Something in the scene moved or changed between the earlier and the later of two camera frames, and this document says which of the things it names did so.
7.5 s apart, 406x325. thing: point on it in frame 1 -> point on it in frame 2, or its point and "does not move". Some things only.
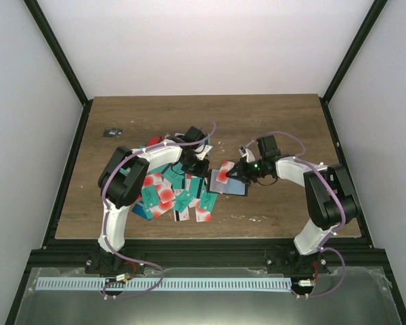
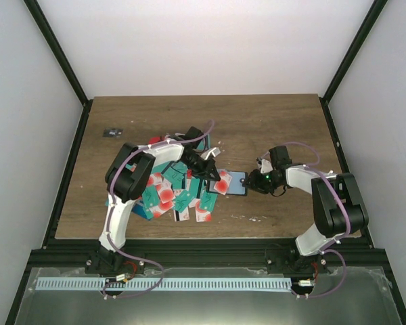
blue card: [139, 209] does not move
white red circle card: [225, 167] -> [222, 185]
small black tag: [114, 133] does not move
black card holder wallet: [231, 186] does not move
